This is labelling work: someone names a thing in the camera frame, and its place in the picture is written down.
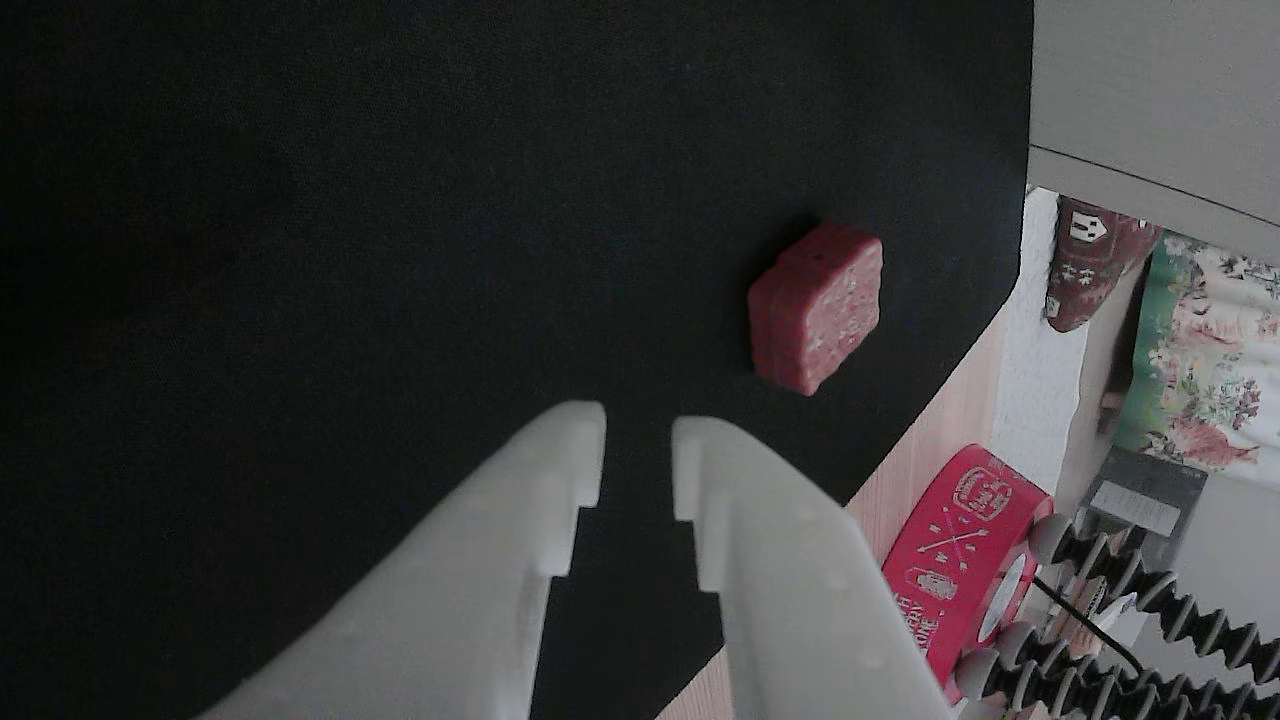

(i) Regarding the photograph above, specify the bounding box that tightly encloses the red brick toy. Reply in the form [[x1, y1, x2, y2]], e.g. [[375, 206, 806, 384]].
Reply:
[[747, 222, 885, 397]]

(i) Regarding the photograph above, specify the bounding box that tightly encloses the red printed round tin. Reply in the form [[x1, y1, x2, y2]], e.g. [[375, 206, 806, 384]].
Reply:
[[880, 444, 1054, 706]]

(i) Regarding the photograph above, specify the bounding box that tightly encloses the black box with label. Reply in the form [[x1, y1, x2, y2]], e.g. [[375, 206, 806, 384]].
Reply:
[[1075, 445, 1209, 571]]

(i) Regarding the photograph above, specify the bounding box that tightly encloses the black desk mat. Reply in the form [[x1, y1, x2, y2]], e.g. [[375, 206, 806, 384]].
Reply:
[[0, 0, 1034, 720]]

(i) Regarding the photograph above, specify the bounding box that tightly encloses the black grey flexible tripod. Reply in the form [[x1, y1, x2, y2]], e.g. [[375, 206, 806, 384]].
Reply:
[[955, 512, 1280, 720]]

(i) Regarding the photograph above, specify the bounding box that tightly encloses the floral patterned cloth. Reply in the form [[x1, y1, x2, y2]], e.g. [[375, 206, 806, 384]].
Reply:
[[1112, 232, 1280, 481]]

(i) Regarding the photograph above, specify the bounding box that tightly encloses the white door panel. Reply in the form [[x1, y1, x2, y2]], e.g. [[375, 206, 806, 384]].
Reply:
[[1028, 0, 1280, 266]]

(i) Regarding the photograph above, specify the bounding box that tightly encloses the thin black tripod camera cable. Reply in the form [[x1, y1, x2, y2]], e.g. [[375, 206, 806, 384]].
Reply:
[[1030, 575, 1146, 673]]

